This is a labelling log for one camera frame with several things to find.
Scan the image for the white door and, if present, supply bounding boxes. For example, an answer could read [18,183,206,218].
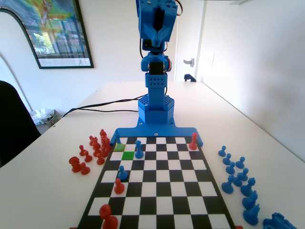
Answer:
[175,0,205,82]

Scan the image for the blue chess queen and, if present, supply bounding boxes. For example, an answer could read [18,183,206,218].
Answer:
[134,140,144,159]

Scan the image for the camera in blue housing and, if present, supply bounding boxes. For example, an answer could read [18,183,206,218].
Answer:
[142,38,165,52]

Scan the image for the black framed poster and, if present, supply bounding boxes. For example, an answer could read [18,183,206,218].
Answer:
[0,0,94,70]

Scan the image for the large blue chess piece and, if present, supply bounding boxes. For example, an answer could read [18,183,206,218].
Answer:
[242,190,259,210]
[240,177,257,198]
[243,204,261,226]

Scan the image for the black and white chessboard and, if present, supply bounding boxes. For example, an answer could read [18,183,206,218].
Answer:
[76,135,236,229]

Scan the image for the red chess king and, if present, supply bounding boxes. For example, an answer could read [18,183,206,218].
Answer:
[189,132,199,151]

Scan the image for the large red chess pawn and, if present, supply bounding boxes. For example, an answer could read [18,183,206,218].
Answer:
[99,204,119,229]

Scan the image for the black chair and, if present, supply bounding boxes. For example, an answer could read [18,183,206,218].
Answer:
[0,80,41,167]

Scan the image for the bulky red chess piece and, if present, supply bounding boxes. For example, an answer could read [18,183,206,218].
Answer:
[69,156,81,173]

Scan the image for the crumpled white plastic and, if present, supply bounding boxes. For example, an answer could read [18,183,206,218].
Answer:
[30,108,53,125]

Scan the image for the blue printed plastic part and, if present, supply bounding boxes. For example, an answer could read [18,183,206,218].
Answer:
[263,212,298,229]

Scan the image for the small cardboard box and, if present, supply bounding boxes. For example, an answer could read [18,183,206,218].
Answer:
[49,109,59,125]

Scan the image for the blue board mounting plate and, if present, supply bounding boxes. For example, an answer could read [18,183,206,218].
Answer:
[109,119,204,147]

